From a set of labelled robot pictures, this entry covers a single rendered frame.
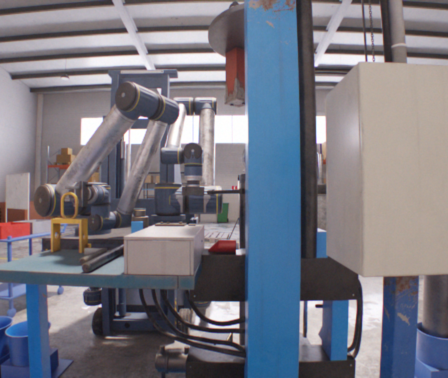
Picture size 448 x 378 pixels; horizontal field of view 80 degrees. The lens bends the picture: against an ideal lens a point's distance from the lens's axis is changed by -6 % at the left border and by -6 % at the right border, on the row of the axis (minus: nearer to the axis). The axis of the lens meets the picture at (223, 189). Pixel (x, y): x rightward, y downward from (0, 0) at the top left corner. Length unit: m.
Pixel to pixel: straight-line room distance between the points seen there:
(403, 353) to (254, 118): 0.77
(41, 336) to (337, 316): 1.26
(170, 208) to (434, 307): 1.93
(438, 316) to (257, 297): 1.65
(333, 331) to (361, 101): 1.04
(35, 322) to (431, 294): 2.34
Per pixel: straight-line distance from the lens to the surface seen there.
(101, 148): 1.65
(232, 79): 1.74
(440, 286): 2.39
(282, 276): 1.02
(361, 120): 0.58
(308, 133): 1.18
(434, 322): 2.47
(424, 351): 2.56
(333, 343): 1.43
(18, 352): 2.52
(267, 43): 1.11
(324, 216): 9.50
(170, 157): 1.82
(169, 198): 1.93
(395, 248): 0.59
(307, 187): 1.15
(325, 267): 1.30
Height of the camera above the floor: 1.33
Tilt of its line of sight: 1 degrees up
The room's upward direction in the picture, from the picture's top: straight up
